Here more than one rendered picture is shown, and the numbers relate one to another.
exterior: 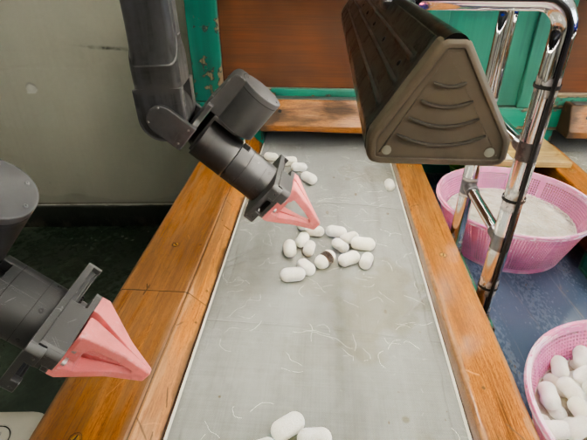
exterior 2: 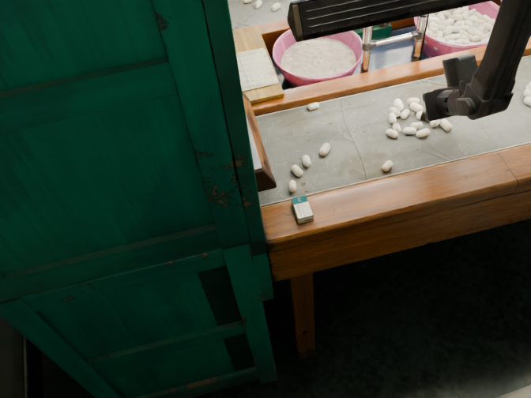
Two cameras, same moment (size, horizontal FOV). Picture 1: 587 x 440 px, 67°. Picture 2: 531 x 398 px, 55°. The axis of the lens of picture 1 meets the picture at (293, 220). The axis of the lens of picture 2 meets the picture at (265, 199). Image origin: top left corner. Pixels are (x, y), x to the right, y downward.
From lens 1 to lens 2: 1.49 m
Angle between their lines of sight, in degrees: 72
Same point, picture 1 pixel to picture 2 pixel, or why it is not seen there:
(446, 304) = (437, 66)
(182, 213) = (429, 192)
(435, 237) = (381, 75)
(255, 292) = (465, 138)
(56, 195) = not seen: outside the picture
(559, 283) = not seen: hidden behind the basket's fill
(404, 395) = not seen: hidden behind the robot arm
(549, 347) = (438, 44)
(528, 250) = (357, 51)
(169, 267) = (486, 169)
